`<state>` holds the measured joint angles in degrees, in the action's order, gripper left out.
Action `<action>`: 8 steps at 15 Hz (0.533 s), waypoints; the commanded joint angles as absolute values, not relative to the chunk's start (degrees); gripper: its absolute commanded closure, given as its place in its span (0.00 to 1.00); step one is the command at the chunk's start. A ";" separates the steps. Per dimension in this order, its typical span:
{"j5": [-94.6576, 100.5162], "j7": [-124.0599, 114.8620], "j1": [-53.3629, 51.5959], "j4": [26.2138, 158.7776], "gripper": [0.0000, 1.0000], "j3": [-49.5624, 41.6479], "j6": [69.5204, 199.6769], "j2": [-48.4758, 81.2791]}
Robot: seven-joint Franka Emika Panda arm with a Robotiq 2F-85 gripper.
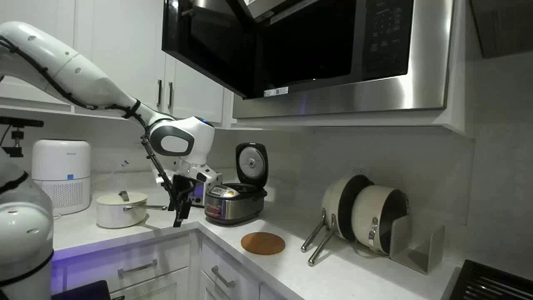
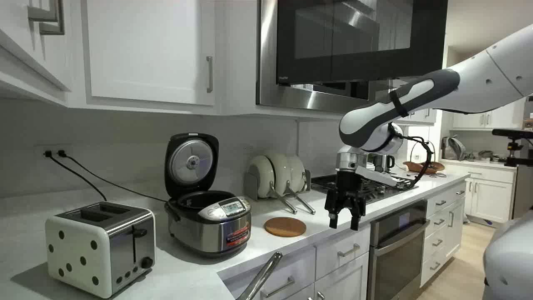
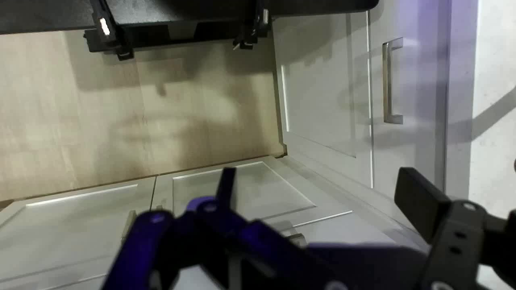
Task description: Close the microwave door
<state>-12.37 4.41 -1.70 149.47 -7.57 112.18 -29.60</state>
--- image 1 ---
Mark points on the round cork trivet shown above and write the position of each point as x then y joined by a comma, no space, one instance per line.
263,244

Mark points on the white lidded saucepan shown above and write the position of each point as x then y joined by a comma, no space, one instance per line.
124,209

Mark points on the white cylindrical air purifier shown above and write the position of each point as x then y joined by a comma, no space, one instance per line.
63,169

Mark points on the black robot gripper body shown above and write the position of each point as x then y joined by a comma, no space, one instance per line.
181,191

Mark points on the black gas stovetop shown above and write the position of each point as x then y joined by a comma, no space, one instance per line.
481,282

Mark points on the white lower cabinet drawers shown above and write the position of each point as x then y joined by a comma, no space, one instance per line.
186,266

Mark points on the cream frying pan back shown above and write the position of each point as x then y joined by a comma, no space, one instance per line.
337,206

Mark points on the black microwave door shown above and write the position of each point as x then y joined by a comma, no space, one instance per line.
226,41

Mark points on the stainless steel microwave body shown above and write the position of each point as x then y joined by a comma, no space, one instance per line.
331,57

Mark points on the silver rice cooker open lid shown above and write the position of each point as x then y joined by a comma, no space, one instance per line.
231,204

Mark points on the white polka dot toaster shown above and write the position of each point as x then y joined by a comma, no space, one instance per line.
198,196

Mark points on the metal pan rack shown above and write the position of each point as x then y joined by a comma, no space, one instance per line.
421,254

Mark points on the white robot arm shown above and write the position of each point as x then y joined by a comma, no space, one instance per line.
26,211

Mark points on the range hood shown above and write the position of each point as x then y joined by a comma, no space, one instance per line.
506,27

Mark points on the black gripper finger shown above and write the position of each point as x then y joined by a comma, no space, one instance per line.
188,209
179,219

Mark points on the black camera tripod mount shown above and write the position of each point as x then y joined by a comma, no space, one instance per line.
16,127

